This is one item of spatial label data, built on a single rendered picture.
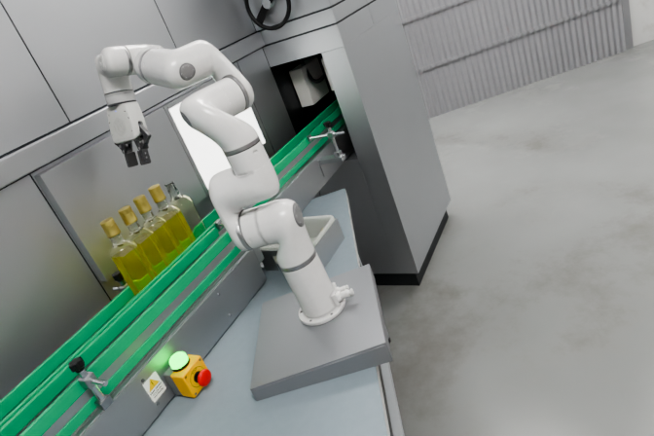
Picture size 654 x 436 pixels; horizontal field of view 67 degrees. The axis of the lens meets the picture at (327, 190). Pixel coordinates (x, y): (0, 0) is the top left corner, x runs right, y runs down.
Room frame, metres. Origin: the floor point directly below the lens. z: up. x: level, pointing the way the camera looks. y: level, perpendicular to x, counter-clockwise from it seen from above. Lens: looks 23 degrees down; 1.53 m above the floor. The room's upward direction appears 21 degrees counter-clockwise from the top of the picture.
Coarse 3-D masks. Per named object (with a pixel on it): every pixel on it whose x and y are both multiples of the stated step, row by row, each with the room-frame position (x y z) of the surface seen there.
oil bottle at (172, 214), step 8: (168, 208) 1.35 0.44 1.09; (176, 208) 1.36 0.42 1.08; (168, 216) 1.33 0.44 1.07; (176, 216) 1.35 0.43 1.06; (168, 224) 1.33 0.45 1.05; (176, 224) 1.34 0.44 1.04; (184, 224) 1.36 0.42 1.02; (176, 232) 1.33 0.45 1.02; (184, 232) 1.35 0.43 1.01; (184, 240) 1.34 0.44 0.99; (192, 240) 1.36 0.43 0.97; (184, 248) 1.33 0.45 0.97
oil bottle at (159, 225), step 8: (160, 216) 1.32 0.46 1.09; (144, 224) 1.30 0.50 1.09; (152, 224) 1.29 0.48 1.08; (160, 224) 1.30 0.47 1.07; (160, 232) 1.29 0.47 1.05; (168, 232) 1.31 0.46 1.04; (160, 240) 1.28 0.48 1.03; (168, 240) 1.30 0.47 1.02; (176, 240) 1.32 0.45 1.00; (168, 248) 1.29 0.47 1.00; (176, 248) 1.31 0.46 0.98; (168, 256) 1.28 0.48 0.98; (176, 256) 1.30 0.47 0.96
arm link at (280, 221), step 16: (256, 208) 1.06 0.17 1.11; (272, 208) 1.03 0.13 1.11; (288, 208) 1.02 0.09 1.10; (240, 224) 1.04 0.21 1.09; (256, 224) 1.02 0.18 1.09; (272, 224) 1.01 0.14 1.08; (288, 224) 1.00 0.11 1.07; (304, 224) 1.04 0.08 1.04; (256, 240) 1.02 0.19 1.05; (272, 240) 1.01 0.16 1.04; (288, 240) 1.00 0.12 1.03; (304, 240) 1.02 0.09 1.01; (288, 256) 1.00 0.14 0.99; (304, 256) 1.01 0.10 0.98
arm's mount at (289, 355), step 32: (352, 288) 1.07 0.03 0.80; (288, 320) 1.06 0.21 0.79; (352, 320) 0.95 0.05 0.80; (256, 352) 0.99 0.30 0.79; (288, 352) 0.94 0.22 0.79; (320, 352) 0.89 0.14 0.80; (352, 352) 0.85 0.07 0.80; (384, 352) 0.84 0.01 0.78; (256, 384) 0.88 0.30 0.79; (288, 384) 0.86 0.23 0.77
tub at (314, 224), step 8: (312, 216) 1.48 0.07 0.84; (320, 216) 1.46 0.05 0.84; (328, 216) 1.44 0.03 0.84; (312, 224) 1.48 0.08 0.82; (320, 224) 1.46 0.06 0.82; (328, 224) 1.39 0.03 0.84; (312, 232) 1.48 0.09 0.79; (320, 232) 1.36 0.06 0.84; (312, 240) 1.46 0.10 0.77; (264, 248) 1.40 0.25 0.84; (272, 248) 1.38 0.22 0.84
